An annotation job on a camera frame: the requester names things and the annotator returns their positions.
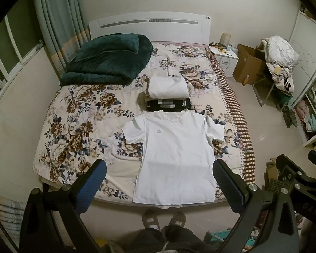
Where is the cardboard box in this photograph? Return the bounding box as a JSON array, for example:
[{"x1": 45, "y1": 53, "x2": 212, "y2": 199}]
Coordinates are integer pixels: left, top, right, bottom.
[{"x1": 233, "y1": 43, "x2": 266, "y2": 85}]

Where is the beige lamp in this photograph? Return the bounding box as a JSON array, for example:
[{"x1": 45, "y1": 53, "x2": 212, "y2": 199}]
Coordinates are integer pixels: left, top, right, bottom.
[{"x1": 219, "y1": 33, "x2": 231, "y2": 46}]

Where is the right grey slipper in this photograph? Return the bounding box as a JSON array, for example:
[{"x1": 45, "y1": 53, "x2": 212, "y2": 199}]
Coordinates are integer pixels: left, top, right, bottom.
[{"x1": 169, "y1": 212, "x2": 187, "y2": 227}]

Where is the black patterned folded garment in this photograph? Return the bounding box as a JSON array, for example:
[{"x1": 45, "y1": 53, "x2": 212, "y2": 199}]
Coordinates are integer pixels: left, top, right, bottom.
[{"x1": 147, "y1": 98, "x2": 191, "y2": 112}]

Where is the white t-shirt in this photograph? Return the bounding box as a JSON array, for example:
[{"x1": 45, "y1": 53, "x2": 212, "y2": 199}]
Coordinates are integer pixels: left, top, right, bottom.
[{"x1": 123, "y1": 110, "x2": 225, "y2": 206}]

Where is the white nightstand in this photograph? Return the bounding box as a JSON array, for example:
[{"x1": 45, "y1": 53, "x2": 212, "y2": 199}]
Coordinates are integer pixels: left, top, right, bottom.
[{"x1": 208, "y1": 44, "x2": 238, "y2": 78}]

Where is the white clothes pile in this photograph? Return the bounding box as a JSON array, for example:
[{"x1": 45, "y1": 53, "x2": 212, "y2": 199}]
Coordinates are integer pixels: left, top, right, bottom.
[{"x1": 260, "y1": 35, "x2": 299, "y2": 94}]

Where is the folded white garment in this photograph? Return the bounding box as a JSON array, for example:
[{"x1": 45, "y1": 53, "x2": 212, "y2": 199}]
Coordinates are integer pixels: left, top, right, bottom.
[{"x1": 147, "y1": 74, "x2": 189, "y2": 99}]

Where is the dark green folded blanket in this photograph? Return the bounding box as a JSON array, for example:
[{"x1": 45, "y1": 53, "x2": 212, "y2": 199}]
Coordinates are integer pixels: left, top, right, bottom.
[{"x1": 60, "y1": 33, "x2": 153, "y2": 86}]

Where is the chair with clothes pile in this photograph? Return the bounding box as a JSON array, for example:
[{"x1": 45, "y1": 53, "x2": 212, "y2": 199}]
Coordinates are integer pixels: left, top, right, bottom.
[{"x1": 252, "y1": 77, "x2": 292, "y2": 111}]

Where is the window frame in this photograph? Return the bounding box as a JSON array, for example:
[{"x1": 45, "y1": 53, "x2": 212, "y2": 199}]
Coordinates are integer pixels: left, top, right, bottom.
[{"x1": 0, "y1": 11, "x2": 43, "y2": 91}]

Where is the grey slipper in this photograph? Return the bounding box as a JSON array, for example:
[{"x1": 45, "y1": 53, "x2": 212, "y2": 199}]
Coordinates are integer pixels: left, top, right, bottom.
[
  {"x1": 141, "y1": 210, "x2": 160, "y2": 231},
  {"x1": 169, "y1": 212, "x2": 187, "y2": 227}
]

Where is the green striped curtain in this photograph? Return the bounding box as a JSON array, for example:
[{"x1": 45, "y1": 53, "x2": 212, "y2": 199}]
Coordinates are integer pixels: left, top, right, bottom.
[{"x1": 34, "y1": 0, "x2": 90, "y2": 76}]

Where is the folded beige garment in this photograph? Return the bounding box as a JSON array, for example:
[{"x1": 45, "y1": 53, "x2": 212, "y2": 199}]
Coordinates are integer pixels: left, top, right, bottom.
[{"x1": 141, "y1": 91, "x2": 192, "y2": 102}]

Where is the left grey slipper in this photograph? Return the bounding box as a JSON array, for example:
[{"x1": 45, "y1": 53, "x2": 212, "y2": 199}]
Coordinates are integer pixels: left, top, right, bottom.
[{"x1": 141, "y1": 210, "x2": 160, "y2": 231}]

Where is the floral bed blanket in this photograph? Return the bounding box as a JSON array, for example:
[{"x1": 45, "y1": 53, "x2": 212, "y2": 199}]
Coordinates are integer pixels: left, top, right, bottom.
[{"x1": 33, "y1": 42, "x2": 255, "y2": 205}]

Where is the white bed headboard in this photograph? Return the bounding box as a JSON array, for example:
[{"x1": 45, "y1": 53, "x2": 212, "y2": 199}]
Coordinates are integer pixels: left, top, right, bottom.
[{"x1": 89, "y1": 11, "x2": 211, "y2": 45}]

